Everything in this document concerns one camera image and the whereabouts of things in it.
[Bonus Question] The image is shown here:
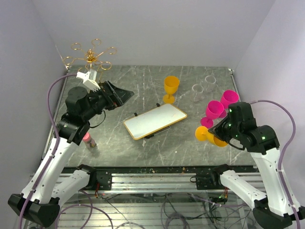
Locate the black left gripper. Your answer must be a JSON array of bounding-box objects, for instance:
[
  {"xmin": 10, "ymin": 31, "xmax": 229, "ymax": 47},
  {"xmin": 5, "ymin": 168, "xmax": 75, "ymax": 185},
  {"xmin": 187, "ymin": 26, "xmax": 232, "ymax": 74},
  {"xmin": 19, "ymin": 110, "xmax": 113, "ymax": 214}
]
[{"xmin": 82, "ymin": 80, "xmax": 133, "ymax": 121}]

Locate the pink wine glass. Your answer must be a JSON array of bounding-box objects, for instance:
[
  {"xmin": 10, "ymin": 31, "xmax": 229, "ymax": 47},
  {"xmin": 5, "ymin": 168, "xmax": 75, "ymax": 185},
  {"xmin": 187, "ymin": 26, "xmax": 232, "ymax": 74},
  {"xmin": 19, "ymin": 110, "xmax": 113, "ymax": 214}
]
[
  {"xmin": 200, "ymin": 100, "xmax": 224, "ymax": 128},
  {"xmin": 219, "ymin": 90, "xmax": 239, "ymax": 118}
]

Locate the yellow wine glass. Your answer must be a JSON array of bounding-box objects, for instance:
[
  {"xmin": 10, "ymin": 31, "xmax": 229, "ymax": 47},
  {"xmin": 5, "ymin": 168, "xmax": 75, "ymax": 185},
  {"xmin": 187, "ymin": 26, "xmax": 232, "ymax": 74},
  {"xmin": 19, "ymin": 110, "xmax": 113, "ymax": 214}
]
[
  {"xmin": 195, "ymin": 126, "xmax": 228, "ymax": 147},
  {"xmin": 163, "ymin": 76, "xmax": 180, "ymax": 104}
]

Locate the clear wine glass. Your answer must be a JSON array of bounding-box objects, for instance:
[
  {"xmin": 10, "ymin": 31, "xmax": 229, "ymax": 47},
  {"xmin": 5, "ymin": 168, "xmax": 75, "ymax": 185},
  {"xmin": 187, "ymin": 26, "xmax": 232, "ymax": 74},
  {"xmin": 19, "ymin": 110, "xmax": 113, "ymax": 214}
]
[
  {"xmin": 204, "ymin": 75, "xmax": 216, "ymax": 93},
  {"xmin": 191, "ymin": 84, "xmax": 204, "ymax": 104}
]

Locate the yellow wine glass front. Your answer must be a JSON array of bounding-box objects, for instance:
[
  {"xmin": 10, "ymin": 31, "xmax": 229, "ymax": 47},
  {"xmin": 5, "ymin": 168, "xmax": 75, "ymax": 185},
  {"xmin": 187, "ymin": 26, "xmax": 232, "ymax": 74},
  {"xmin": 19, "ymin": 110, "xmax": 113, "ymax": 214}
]
[{"xmin": 163, "ymin": 76, "xmax": 180, "ymax": 104}]

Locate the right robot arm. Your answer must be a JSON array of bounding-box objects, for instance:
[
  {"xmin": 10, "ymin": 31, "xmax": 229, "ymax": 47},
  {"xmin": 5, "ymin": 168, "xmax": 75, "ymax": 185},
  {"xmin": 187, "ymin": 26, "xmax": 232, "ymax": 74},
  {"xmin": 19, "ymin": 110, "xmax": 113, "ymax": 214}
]
[{"xmin": 208, "ymin": 102, "xmax": 305, "ymax": 229}]

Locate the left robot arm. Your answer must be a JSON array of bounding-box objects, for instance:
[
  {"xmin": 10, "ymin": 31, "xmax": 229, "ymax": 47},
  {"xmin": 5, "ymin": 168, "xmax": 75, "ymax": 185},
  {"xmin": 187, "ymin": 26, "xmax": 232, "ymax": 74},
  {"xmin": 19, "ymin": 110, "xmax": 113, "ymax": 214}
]
[{"xmin": 8, "ymin": 81, "xmax": 134, "ymax": 228}]

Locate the small bottle pink cap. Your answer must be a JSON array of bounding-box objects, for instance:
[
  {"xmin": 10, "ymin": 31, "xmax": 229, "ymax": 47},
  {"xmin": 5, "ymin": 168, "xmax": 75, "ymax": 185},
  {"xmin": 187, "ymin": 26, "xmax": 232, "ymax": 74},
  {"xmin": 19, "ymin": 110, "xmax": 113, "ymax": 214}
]
[{"xmin": 82, "ymin": 132, "xmax": 97, "ymax": 149}]

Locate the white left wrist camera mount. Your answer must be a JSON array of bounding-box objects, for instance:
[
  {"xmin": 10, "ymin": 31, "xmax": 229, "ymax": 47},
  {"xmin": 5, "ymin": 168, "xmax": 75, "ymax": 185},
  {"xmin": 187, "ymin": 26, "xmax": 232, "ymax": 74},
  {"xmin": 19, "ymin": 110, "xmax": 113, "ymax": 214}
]
[{"xmin": 76, "ymin": 69, "xmax": 101, "ymax": 92}]

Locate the white tablet yellow frame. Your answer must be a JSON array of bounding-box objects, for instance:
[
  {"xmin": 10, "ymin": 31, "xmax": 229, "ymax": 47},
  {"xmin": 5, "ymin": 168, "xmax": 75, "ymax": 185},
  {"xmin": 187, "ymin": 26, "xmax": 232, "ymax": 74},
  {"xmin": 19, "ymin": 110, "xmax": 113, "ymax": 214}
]
[{"xmin": 124, "ymin": 104, "xmax": 187, "ymax": 140}]

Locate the gold wire wine glass rack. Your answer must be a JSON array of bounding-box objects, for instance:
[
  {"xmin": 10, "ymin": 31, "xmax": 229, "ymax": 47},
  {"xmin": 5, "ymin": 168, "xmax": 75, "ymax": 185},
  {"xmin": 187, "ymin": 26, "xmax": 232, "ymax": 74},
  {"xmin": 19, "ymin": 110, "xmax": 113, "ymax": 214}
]
[{"xmin": 62, "ymin": 39, "xmax": 117, "ymax": 83}]

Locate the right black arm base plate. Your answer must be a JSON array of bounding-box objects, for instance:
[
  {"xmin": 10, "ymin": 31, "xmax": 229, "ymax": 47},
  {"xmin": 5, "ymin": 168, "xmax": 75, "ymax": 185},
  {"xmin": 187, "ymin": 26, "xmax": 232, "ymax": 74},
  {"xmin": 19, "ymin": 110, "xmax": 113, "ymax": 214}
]
[{"xmin": 190, "ymin": 172, "xmax": 225, "ymax": 190}]

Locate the black wire tablet stand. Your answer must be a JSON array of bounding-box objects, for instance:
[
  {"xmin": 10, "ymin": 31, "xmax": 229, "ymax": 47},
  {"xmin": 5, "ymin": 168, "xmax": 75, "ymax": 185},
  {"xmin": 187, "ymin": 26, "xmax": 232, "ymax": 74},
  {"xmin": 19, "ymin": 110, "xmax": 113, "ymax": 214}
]
[{"xmin": 134, "ymin": 103, "xmax": 171, "ymax": 139}]

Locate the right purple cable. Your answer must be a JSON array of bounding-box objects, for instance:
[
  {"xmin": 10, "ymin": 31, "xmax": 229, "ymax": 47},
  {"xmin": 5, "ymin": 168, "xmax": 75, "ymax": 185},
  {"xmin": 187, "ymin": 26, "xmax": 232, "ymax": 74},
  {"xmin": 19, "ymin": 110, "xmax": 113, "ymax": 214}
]
[{"xmin": 249, "ymin": 99, "xmax": 301, "ymax": 229}]

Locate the purple cable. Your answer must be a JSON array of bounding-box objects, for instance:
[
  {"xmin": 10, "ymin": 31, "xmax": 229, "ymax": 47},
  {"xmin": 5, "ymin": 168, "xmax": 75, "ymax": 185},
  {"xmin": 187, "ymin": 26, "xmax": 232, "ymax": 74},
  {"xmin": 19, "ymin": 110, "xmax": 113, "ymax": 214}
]
[
  {"xmin": 18, "ymin": 73, "xmax": 78, "ymax": 229},
  {"xmin": 249, "ymin": 99, "xmax": 301, "ymax": 229}
]

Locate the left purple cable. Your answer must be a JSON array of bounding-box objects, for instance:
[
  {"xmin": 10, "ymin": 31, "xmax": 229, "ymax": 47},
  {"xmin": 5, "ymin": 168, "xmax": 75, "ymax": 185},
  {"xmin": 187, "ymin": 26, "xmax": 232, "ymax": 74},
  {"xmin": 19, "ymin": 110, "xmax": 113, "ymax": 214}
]
[{"xmin": 18, "ymin": 73, "xmax": 78, "ymax": 229}]

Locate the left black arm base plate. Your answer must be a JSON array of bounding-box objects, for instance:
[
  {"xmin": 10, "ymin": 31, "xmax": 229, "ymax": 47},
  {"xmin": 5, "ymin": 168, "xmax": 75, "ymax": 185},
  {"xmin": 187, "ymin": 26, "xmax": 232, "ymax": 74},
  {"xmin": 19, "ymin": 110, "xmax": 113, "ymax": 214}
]
[{"xmin": 91, "ymin": 170, "xmax": 112, "ymax": 190}]

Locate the cable tangle under table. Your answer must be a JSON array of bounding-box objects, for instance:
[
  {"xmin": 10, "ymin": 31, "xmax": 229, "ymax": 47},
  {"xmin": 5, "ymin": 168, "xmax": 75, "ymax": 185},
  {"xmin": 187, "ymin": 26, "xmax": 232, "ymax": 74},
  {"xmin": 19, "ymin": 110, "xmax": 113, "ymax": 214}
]
[{"xmin": 54, "ymin": 188, "xmax": 251, "ymax": 229}]

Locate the aluminium mounting rail frame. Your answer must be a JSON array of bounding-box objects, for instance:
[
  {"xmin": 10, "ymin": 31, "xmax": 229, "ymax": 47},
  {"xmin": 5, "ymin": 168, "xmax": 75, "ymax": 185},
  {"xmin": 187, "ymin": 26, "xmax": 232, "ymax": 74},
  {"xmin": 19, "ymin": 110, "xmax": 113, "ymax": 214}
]
[{"xmin": 14, "ymin": 171, "xmax": 286, "ymax": 229}]

